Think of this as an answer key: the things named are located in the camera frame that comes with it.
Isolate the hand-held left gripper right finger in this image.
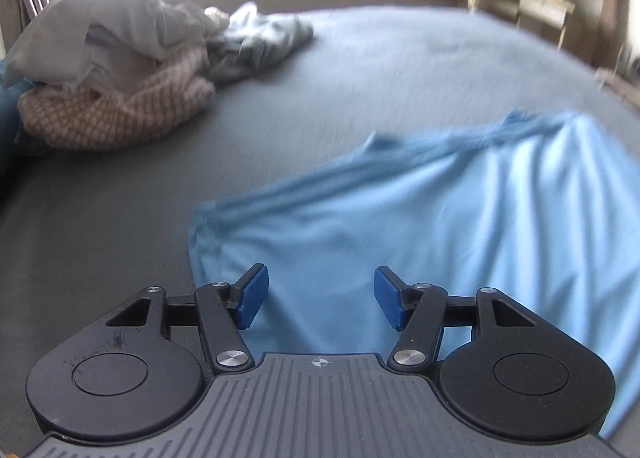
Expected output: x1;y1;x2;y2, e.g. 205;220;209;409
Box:
373;265;539;375

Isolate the light blue t-shirt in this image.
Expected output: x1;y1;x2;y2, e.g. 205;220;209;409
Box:
187;109;640;441

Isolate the beige checked cloth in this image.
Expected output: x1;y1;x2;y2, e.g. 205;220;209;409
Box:
17;44;217;152

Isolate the white crumpled cloth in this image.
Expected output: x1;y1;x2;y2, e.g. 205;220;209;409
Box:
2;0;225;95

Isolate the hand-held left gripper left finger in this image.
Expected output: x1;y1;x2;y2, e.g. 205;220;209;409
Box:
104;263;271;374

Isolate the light wooden furniture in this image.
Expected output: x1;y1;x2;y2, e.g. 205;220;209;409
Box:
467;0;577;50

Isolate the grey crumpled garment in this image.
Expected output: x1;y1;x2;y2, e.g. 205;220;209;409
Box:
204;1;315;85

